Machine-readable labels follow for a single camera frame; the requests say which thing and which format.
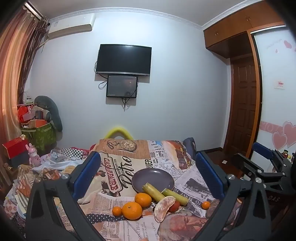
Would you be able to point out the red cardboard box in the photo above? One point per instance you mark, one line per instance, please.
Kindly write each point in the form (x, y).
(16, 147)

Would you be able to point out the red gift bag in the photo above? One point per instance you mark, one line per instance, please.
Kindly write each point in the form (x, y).
(24, 113)

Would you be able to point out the white crumpled cloth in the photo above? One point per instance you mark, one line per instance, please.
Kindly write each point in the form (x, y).
(57, 163)

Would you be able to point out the red tomato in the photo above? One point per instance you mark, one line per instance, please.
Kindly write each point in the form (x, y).
(174, 206)

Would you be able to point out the small black wall monitor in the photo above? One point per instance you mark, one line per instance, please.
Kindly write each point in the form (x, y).
(122, 86)

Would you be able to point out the newspaper print tablecloth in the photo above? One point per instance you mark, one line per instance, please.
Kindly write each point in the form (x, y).
(129, 160)

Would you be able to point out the brown cardboard box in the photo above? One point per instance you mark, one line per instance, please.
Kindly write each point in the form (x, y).
(37, 124)

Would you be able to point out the grey plush toy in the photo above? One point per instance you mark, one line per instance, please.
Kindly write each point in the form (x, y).
(52, 111)

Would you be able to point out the pomelo segment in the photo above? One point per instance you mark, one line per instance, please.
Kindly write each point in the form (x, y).
(163, 207)

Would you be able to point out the small paper wardrobe sticker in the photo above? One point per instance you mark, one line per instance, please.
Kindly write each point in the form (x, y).
(279, 84)

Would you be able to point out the wooden overhead cabinet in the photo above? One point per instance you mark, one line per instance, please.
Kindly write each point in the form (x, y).
(240, 27)

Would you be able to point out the large orange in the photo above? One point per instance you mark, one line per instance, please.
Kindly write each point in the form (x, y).
(132, 210)
(143, 199)

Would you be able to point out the brown wooden door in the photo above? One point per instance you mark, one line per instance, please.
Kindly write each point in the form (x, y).
(244, 106)

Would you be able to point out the grey round plate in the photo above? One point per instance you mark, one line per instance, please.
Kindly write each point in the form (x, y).
(153, 180)

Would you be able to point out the sugarcane piece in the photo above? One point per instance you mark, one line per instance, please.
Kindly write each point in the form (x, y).
(154, 191)
(175, 197)

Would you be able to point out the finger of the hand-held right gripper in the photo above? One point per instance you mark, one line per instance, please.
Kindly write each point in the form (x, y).
(248, 168)
(262, 149)

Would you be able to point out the dark blue chair back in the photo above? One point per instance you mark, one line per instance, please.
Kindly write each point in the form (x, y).
(190, 146)

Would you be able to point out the orange brown curtain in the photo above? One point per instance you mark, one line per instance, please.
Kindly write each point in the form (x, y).
(13, 76)

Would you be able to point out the small tangerine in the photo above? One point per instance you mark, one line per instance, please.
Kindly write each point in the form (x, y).
(206, 205)
(117, 211)

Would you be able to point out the green patterned storage box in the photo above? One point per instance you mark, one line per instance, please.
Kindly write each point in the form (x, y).
(42, 138)

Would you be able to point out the white heart print wardrobe door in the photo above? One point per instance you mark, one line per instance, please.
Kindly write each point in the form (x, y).
(275, 102)

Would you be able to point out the black white checkered cloth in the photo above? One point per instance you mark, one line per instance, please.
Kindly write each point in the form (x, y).
(74, 153)

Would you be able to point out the pink bunny toy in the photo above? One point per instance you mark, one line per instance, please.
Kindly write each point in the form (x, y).
(34, 156)

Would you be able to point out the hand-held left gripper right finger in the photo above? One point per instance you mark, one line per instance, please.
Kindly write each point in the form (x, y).
(208, 176)

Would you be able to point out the white air conditioner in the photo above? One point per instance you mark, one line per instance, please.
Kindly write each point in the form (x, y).
(70, 26)

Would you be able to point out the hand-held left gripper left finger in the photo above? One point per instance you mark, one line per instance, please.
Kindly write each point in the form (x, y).
(89, 172)

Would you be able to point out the black wall television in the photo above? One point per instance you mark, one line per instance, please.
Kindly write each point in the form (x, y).
(123, 59)

